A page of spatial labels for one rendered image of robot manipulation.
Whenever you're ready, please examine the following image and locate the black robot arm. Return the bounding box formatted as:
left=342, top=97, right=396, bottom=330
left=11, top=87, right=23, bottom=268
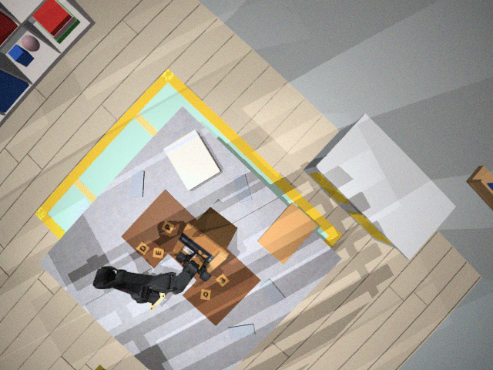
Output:
left=92, top=260, right=200, bottom=306

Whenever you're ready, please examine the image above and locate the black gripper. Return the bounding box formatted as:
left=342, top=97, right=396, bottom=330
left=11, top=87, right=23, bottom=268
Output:
left=176, top=250, right=212, bottom=281

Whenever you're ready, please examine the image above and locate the white paper ticket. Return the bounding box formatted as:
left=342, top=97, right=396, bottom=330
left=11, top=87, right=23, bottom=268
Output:
left=183, top=245, right=197, bottom=258

